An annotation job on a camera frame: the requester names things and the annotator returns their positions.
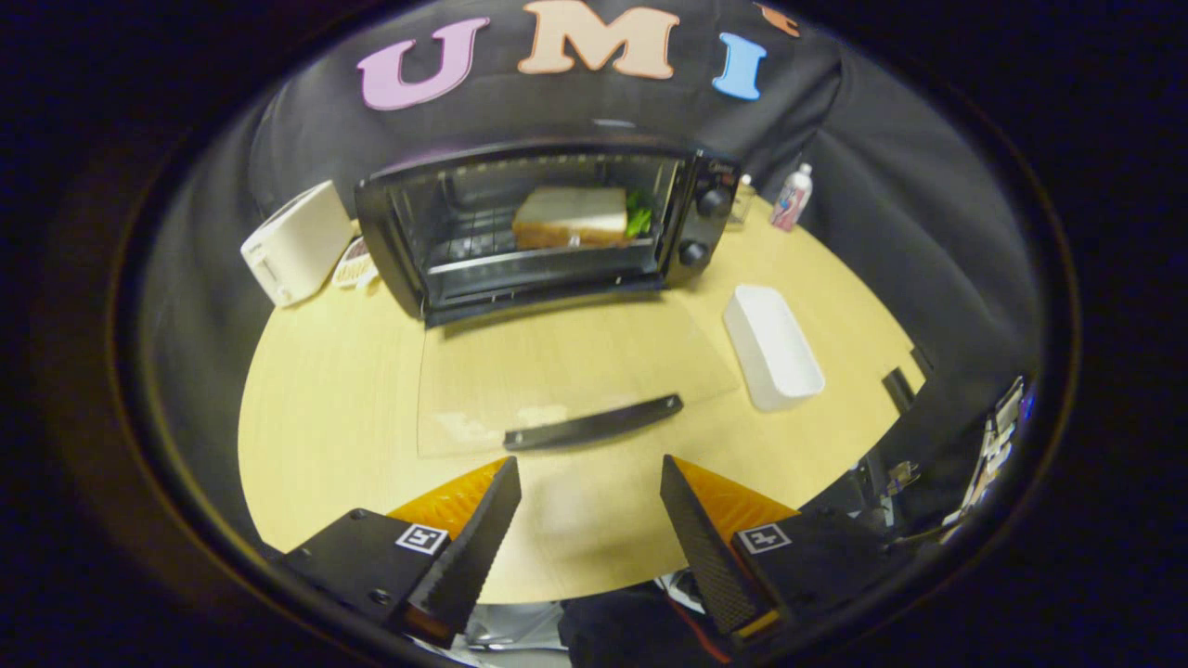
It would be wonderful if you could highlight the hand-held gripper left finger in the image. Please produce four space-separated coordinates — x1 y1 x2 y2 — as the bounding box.
278 455 523 649

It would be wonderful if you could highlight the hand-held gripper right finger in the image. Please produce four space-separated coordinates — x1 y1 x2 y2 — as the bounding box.
661 455 892 641

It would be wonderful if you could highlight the black toaster oven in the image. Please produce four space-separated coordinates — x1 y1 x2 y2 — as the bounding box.
355 139 743 457

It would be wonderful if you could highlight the white bread lettuce sandwich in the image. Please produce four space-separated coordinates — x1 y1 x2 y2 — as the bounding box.
512 186 653 250

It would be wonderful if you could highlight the white pop-up toaster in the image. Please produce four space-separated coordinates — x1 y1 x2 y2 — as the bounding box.
240 181 355 308

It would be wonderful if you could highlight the white rectangular tray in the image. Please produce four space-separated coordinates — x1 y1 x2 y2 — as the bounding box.
722 285 827 412

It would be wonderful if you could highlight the small patterned snack packet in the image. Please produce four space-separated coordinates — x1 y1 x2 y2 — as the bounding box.
332 237 380 290

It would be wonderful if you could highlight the cluttered side shelf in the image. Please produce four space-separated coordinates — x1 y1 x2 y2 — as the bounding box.
863 374 1033 544

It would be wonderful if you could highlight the small bottle with pink label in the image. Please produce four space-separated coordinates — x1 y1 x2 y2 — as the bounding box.
770 163 814 232

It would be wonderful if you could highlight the black backdrop cloth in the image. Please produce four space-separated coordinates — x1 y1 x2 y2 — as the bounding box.
139 0 1045 548

